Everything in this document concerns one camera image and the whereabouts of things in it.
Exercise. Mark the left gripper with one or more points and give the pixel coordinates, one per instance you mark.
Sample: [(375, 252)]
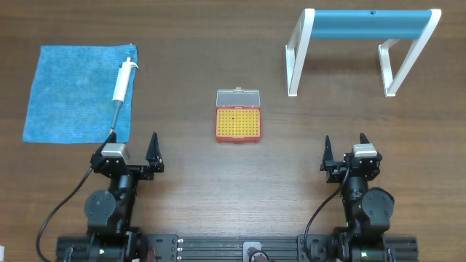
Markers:
[(116, 168)]

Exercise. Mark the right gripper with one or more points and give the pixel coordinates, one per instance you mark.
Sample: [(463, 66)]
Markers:
[(364, 167)]

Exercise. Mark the white pipette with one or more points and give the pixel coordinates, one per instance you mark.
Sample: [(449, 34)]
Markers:
[(122, 80)]

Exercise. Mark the blue cloth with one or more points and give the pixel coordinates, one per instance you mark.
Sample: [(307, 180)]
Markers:
[(73, 94)]

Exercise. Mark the red and yellow tip box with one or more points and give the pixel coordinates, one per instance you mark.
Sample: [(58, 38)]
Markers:
[(238, 123)]

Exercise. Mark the white and blue stand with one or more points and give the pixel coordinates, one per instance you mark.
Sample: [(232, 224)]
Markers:
[(364, 24)]

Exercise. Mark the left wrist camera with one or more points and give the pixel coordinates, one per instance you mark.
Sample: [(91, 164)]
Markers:
[(115, 151)]

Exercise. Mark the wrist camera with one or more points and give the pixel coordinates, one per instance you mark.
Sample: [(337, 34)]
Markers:
[(365, 150), (115, 151)]

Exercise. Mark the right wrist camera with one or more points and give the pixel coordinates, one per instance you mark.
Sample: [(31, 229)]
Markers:
[(365, 150)]

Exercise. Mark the mounting rail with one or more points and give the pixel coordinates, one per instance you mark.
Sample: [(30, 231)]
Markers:
[(218, 249)]

